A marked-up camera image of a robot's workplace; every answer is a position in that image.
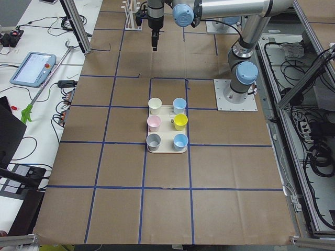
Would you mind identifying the yellow ikea cup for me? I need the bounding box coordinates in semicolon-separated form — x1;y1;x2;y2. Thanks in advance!
173;113;188;131

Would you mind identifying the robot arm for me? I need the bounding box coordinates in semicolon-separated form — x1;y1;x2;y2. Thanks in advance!
172;0;293;104
135;0;172;51

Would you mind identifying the aluminium frame post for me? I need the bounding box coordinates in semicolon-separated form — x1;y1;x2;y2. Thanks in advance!
60;0;92;55

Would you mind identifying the pink ikea cup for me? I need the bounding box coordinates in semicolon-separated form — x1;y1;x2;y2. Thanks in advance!
147;115;162;132

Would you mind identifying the green handled reacher grabber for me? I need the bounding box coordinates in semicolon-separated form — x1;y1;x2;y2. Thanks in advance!
21;40;79;124

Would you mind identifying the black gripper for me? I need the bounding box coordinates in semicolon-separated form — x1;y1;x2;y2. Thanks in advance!
136;7;164;51

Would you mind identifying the light blue ikea cup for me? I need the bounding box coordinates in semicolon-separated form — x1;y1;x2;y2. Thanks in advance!
173;97;187;113
173;133;188;151

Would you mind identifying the white wire cup rack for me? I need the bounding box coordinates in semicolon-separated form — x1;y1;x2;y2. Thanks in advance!
121;0;142;31

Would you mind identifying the grey ikea cup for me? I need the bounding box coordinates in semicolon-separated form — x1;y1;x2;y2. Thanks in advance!
146;133;161;152

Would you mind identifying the black power adapter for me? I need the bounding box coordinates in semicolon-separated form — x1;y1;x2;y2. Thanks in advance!
57;80;77;88

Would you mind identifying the black monitor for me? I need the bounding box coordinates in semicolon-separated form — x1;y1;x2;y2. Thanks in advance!
0;96;26;169

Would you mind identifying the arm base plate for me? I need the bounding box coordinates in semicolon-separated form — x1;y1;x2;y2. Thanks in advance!
214;79;258;112

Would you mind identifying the white ikea cup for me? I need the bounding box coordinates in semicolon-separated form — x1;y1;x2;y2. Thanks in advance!
148;97;162;115

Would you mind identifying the cream plastic tray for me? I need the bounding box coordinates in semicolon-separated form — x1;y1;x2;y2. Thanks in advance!
148;105;188;153

